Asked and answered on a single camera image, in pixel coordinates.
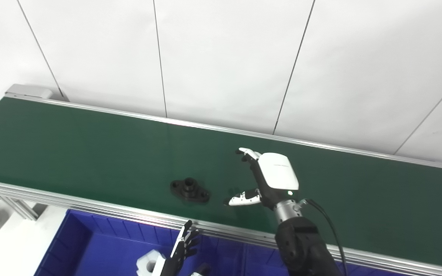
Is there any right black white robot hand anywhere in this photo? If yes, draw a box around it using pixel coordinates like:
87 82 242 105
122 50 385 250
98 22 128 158
224 147 300 210

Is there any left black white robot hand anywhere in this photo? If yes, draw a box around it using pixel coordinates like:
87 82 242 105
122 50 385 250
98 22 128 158
160 220 212 276

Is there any black flange part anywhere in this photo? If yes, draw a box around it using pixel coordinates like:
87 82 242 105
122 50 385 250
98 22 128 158
170 177 211 204

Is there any white block part with hole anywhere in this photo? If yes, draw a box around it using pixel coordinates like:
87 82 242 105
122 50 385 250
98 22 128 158
136 249 166 276

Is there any blue plastic bin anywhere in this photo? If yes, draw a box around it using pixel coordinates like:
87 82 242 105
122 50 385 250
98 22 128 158
240 240 402 276
33 209 246 276

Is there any green conveyor belt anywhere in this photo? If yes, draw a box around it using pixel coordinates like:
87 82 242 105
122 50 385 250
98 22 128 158
0 84 442 276
0 97 442 271

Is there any grey conveyor end cap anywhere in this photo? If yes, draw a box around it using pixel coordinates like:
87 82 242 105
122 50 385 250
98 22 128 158
5 84 53 100

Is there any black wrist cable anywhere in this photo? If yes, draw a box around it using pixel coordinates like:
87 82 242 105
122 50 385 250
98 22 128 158
299 198 349 276

